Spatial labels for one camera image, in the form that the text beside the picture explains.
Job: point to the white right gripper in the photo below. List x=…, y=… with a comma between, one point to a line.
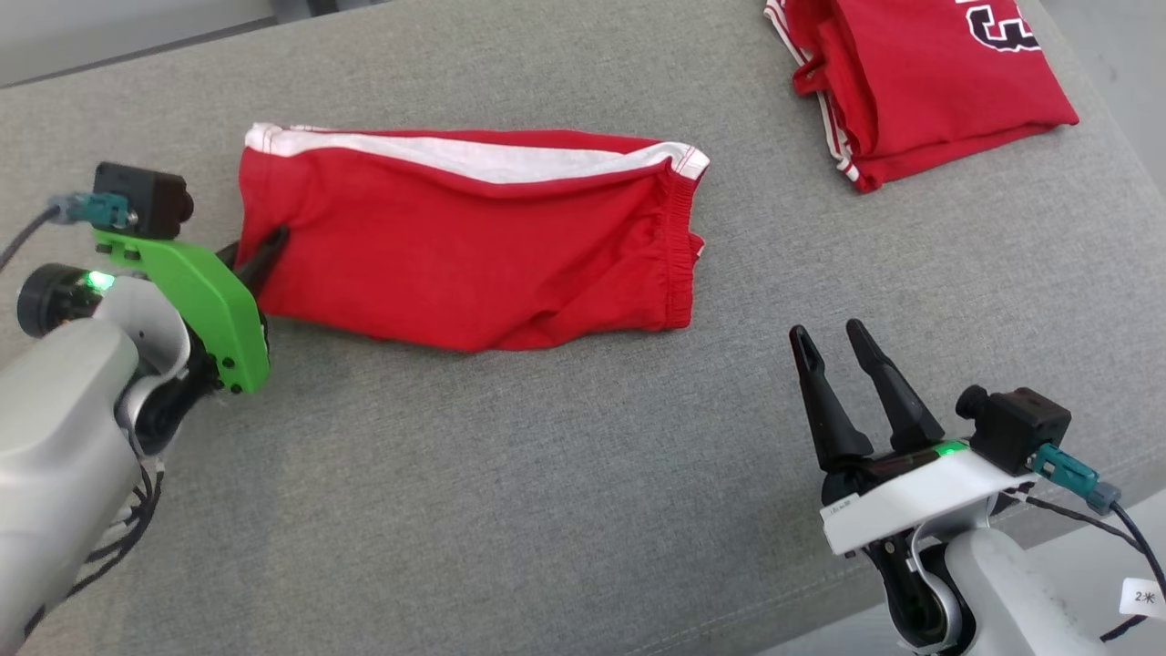
x=911, y=501

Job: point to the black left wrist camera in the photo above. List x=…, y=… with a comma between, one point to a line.
x=141, y=200

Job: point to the red shorts with white stripe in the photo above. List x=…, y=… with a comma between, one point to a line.
x=455, y=246

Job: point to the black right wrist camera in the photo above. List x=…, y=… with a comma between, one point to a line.
x=1020, y=428

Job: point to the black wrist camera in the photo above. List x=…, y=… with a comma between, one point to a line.
x=141, y=200
x=1020, y=428

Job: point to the red jersey with white sleeves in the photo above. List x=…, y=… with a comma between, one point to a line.
x=920, y=82

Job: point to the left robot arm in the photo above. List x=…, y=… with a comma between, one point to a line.
x=55, y=410

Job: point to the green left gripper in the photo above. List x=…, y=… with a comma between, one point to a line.
x=209, y=301

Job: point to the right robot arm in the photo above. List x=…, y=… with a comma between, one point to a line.
x=1011, y=601

